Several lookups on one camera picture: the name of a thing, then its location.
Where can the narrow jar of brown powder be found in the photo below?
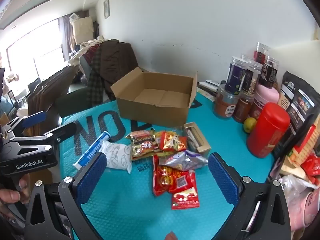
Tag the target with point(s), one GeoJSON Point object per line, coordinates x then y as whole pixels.
{"type": "Point", "coordinates": [241, 110]}

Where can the white bread packet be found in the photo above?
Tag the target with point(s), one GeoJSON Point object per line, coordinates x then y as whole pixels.
{"type": "Point", "coordinates": [117, 155]}

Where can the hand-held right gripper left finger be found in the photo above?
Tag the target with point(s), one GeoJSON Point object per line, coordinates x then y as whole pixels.
{"type": "Point", "coordinates": [90, 177]}

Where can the wide jar of red powder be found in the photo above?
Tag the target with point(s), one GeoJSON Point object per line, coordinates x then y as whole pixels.
{"type": "Point", "coordinates": [225, 107]}

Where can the red packet with green edge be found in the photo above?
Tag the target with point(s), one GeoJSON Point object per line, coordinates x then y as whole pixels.
{"type": "Point", "coordinates": [185, 201]}

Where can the stack of papers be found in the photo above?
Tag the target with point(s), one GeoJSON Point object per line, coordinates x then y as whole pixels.
{"type": "Point", "coordinates": [207, 87]}

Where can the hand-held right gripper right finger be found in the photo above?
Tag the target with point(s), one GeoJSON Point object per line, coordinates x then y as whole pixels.
{"type": "Point", "coordinates": [222, 177]}

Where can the person's left hand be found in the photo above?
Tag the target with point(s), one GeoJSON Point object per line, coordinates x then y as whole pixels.
{"type": "Point", "coordinates": [10, 196]}

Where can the grey chair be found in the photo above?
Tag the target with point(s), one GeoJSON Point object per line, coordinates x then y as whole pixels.
{"type": "Point", "coordinates": [85, 67]}

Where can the beige cardboard carton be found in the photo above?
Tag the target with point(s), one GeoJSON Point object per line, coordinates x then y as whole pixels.
{"type": "Point", "coordinates": [82, 30]}

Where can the stack of flat cardboard sheets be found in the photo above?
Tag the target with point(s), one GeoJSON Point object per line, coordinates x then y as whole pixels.
{"type": "Point", "coordinates": [50, 90]}

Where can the green fruit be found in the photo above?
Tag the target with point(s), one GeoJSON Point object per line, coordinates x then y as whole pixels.
{"type": "Point", "coordinates": [249, 125]}

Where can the brown quilted jacket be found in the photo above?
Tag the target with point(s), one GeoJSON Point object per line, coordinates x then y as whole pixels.
{"type": "Point", "coordinates": [115, 60]}

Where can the curtain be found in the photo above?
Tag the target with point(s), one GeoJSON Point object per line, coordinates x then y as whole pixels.
{"type": "Point", "coordinates": [65, 37]}

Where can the blue white biscuit tube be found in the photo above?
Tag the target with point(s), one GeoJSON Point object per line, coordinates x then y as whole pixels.
{"type": "Point", "coordinates": [92, 150]}

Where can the tall jar with black label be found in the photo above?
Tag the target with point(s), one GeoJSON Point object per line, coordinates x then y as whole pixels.
{"type": "Point", "coordinates": [268, 72]}

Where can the plaid garment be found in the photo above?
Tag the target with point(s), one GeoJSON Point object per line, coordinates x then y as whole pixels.
{"type": "Point", "coordinates": [96, 85]}

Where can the beige pouch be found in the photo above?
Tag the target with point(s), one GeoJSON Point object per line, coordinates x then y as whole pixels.
{"type": "Point", "coordinates": [283, 101]}

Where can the small gold window box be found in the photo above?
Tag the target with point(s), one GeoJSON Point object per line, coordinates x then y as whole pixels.
{"type": "Point", "coordinates": [203, 147]}

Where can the pink canister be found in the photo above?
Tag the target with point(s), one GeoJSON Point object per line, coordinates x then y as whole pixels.
{"type": "Point", "coordinates": [265, 97]}

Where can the red yellow snack packet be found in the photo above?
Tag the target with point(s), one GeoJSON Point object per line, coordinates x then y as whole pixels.
{"type": "Point", "coordinates": [172, 141]}

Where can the tall jar with dark label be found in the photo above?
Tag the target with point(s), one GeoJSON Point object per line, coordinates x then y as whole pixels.
{"type": "Point", "coordinates": [250, 80]}

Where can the bright window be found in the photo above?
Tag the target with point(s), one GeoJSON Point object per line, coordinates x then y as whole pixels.
{"type": "Point", "coordinates": [45, 42]}

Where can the red snack packets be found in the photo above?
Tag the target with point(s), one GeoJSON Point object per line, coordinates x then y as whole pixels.
{"type": "Point", "coordinates": [311, 167]}

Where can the black stand-up pouch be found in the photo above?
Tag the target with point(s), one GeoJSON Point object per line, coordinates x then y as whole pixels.
{"type": "Point", "coordinates": [300, 100]}

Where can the cardboard box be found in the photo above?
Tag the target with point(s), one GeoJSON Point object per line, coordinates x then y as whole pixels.
{"type": "Point", "coordinates": [150, 110]}

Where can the pink paper cup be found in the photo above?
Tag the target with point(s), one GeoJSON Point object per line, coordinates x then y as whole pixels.
{"type": "Point", "coordinates": [305, 210]}

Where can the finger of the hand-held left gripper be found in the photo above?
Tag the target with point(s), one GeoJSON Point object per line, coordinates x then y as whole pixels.
{"type": "Point", "coordinates": [33, 119]}
{"type": "Point", "coordinates": [62, 131]}

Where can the gold red snack packet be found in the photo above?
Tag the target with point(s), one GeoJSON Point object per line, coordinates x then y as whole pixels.
{"type": "Point", "coordinates": [142, 145]}

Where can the red canister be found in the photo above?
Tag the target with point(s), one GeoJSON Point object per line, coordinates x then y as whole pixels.
{"type": "Point", "coordinates": [267, 130]}

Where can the tall jar with red label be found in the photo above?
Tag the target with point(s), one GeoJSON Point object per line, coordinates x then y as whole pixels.
{"type": "Point", "coordinates": [261, 52]}

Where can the silver purple snack packet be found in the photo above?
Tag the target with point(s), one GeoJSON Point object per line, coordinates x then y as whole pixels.
{"type": "Point", "coordinates": [182, 161]}

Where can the red beige carton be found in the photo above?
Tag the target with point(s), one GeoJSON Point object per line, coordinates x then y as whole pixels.
{"type": "Point", "coordinates": [303, 145]}

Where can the framed wall picture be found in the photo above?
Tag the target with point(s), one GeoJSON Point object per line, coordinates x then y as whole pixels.
{"type": "Point", "coordinates": [106, 7]}

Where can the red packet with yellow print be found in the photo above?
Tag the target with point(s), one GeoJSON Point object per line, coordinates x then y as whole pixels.
{"type": "Point", "coordinates": [165, 177]}

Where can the pile of clothes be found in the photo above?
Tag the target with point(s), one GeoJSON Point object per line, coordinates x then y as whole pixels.
{"type": "Point", "coordinates": [80, 52]}

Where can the green seat cushion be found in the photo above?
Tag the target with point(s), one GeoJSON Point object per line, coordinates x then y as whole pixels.
{"type": "Point", "coordinates": [75, 100]}

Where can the person's right hand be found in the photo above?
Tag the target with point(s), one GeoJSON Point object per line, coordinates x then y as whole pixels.
{"type": "Point", "coordinates": [171, 236]}

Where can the clear plastic bag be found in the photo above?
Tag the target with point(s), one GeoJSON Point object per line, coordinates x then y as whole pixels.
{"type": "Point", "coordinates": [295, 185]}

